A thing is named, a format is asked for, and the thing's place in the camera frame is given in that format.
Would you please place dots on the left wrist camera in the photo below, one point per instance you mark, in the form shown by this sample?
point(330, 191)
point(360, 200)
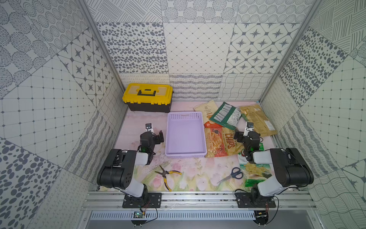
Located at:
point(149, 127)

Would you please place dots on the aluminium mounting rail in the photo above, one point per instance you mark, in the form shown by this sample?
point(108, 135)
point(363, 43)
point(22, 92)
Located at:
point(202, 200)

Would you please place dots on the yellow and black toolbox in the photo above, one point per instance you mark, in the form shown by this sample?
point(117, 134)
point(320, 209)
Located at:
point(148, 97)

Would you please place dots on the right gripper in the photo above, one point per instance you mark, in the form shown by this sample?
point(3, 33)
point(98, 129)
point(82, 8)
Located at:
point(238, 136)

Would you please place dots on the lilac plastic basket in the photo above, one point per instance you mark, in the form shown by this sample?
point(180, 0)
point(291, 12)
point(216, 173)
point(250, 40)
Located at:
point(185, 136)

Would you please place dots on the dark green striped snack bag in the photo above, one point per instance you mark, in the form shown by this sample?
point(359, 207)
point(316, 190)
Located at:
point(227, 116)

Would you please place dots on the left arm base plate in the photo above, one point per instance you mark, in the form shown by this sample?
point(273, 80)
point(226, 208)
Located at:
point(147, 200)

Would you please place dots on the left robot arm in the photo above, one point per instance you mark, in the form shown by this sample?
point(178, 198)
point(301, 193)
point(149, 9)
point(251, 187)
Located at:
point(117, 170)

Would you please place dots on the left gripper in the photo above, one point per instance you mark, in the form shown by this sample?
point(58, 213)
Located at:
point(159, 137)

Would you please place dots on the blue handled scissors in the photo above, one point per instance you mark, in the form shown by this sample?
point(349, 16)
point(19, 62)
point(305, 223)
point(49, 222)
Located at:
point(236, 173)

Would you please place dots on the gold foil chips bag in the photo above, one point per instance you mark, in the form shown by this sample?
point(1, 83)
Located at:
point(255, 115)

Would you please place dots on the left small circuit board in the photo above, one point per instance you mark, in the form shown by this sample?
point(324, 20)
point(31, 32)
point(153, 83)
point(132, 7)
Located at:
point(139, 218)

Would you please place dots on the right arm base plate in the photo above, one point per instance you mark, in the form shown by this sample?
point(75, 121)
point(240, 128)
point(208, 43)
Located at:
point(243, 199)

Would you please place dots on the small circuit board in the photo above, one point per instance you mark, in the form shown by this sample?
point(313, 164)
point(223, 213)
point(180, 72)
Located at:
point(139, 218)
point(261, 217)

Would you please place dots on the yellow handled pliers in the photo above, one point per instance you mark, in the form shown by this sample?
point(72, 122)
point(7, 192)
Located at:
point(164, 174)

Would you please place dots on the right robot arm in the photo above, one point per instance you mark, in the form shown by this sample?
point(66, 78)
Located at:
point(281, 168)

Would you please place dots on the green Chuba cassava chips bag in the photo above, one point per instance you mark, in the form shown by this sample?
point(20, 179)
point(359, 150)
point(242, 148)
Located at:
point(253, 173)

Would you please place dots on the white slotted cable duct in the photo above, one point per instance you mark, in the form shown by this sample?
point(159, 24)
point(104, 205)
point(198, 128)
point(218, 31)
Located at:
point(176, 215)

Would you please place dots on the red gold chips bag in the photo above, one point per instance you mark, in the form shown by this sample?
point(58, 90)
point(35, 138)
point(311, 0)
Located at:
point(220, 142)

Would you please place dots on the right small circuit board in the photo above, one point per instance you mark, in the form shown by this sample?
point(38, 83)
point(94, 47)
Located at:
point(261, 217)

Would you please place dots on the beige red cassava chips bag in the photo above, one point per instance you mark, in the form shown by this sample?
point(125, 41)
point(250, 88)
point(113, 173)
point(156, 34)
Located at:
point(208, 109)

